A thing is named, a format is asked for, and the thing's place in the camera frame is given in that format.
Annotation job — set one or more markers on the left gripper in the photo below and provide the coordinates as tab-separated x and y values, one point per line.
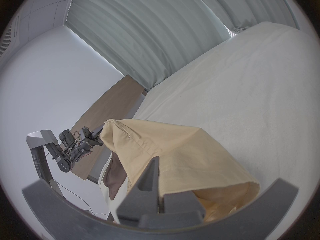
82	150

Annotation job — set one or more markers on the beige shorts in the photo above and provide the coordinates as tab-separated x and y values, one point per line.
187	154

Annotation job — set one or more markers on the brown garment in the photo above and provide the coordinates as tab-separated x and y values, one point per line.
116	179

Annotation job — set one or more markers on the bed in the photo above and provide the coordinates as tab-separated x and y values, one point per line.
250	96

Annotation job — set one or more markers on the window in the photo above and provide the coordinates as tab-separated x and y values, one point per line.
230	31

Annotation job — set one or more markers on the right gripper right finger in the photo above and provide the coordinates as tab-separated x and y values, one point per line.
182	204

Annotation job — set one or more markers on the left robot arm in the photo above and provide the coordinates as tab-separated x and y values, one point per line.
41	159

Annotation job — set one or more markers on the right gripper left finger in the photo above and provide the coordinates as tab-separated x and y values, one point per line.
142	199

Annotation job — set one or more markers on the grey-green curtain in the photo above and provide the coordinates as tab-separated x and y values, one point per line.
250	4
150	29

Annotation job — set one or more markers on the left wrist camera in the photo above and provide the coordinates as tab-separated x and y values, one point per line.
66	136

